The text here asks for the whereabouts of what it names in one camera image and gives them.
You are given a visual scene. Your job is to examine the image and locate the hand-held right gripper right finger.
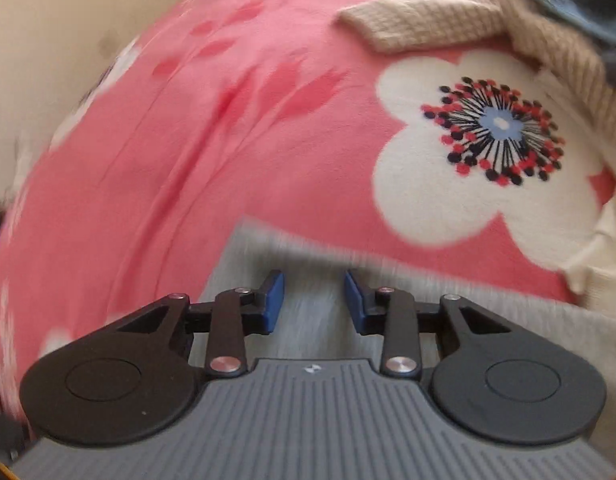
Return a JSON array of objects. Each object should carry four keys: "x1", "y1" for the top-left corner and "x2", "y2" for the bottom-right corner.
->
[{"x1": 343, "y1": 269, "x2": 518, "y2": 380}]

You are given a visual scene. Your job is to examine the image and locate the grey sweatpants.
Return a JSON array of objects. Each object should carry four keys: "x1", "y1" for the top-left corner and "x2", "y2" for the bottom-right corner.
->
[{"x1": 195, "y1": 224, "x2": 616, "y2": 441}]

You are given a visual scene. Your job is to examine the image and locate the cream cloth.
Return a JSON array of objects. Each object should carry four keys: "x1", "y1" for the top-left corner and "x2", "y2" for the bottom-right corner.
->
[{"x1": 562, "y1": 200, "x2": 616, "y2": 312}]

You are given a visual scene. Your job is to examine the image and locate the red floral blanket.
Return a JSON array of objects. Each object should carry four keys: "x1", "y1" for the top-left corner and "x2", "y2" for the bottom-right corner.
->
[{"x1": 0, "y1": 0, "x2": 616, "y2": 433}]

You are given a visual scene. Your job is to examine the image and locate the beige knit sweater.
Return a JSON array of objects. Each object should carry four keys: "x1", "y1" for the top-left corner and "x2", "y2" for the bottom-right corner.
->
[{"x1": 338, "y1": 0, "x2": 616, "y2": 142}]

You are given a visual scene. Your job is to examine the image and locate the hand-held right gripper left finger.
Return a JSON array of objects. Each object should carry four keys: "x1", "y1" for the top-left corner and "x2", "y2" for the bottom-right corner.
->
[{"x1": 117, "y1": 269, "x2": 287, "y2": 379}]

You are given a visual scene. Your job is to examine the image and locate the blue garment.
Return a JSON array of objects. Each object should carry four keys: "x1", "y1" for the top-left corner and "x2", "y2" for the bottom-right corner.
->
[{"x1": 525, "y1": 0, "x2": 616, "y2": 50}]

